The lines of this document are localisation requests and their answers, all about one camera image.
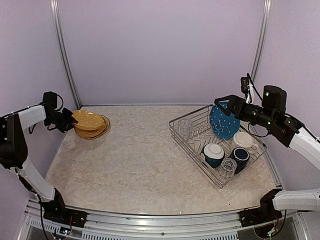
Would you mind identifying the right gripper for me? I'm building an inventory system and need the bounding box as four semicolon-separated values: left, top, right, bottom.
215;94;276;129

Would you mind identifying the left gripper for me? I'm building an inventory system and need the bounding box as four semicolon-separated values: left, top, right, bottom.
44;107;77;133

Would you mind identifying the yellow dotted plate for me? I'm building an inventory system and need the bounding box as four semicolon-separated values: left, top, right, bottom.
72;110;105;131
74;116;110;140

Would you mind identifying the blue dotted plate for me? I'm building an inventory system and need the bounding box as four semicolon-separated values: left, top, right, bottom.
209;105;241;140

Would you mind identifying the cream bird pattern plate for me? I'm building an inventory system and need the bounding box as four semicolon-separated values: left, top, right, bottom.
82;115;110;140

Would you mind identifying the clear glass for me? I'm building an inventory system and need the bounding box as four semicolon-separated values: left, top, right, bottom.
217;157;238;179
177;118;193;140

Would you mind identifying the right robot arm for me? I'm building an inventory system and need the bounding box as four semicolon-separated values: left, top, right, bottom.
214;85;320;225

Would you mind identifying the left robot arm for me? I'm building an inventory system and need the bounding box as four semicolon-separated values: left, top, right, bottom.
0;91;77;223

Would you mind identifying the white mug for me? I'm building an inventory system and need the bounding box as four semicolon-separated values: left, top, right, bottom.
231;131;259;155

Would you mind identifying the teal white bowl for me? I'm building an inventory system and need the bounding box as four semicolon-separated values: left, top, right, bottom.
202;143;225;168

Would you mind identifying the dark blue mug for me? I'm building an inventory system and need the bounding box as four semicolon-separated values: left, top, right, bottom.
230;147;250;174

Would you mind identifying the clear glass front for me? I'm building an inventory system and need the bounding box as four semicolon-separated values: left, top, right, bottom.
217;157;238;179

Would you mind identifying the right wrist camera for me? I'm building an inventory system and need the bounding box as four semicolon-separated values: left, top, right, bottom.
240;73;255;104

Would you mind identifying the wire dish rack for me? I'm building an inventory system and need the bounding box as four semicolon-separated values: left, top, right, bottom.
169;104;266;189

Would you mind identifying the right aluminium frame post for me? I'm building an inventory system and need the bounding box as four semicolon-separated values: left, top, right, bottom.
250;0;272;82

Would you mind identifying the aluminium frame post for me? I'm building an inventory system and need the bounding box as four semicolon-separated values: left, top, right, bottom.
250;0;272;82
49;0;82;109

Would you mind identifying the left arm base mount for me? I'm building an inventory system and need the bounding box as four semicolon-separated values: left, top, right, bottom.
43;206;88;228

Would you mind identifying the left aluminium frame post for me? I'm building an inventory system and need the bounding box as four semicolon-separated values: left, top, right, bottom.
49;0;82;109

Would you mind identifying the front aluminium rail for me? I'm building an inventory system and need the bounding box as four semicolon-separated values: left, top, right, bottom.
23;202;308;240

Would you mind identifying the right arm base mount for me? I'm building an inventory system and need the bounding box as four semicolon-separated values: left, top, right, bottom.
239;207;283;227

